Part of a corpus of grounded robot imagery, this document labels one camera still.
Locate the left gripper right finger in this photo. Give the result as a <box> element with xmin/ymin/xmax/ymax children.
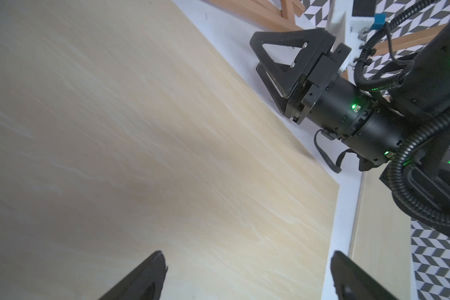
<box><xmin>330</xmin><ymin>251</ymin><xmax>397</xmax><ymax>300</ymax></box>

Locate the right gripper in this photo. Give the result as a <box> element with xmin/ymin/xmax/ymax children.
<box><xmin>249</xmin><ymin>28</ymin><xmax>353</xmax><ymax>125</ymax></box>

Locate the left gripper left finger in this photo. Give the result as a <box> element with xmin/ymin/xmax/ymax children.
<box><xmin>100</xmin><ymin>251</ymin><xmax>168</xmax><ymax>300</ymax></box>

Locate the wooden easel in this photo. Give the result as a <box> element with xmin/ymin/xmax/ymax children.
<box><xmin>208</xmin><ymin>1</ymin><xmax>450</xmax><ymax>52</ymax></box>

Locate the plywood board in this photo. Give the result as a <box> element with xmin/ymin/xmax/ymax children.
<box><xmin>349</xmin><ymin>166</ymin><xmax>416</xmax><ymax>300</ymax></box>
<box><xmin>0</xmin><ymin>1</ymin><xmax>338</xmax><ymax>300</ymax></box>

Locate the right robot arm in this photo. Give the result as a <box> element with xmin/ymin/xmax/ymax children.
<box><xmin>250</xmin><ymin>1</ymin><xmax>450</xmax><ymax>238</ymax></box>

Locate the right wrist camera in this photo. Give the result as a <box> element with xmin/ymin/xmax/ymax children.
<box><xmin>326</xmin><ymin>0</ymin><xmax>386</xmax><ymax>74</ymax></box>

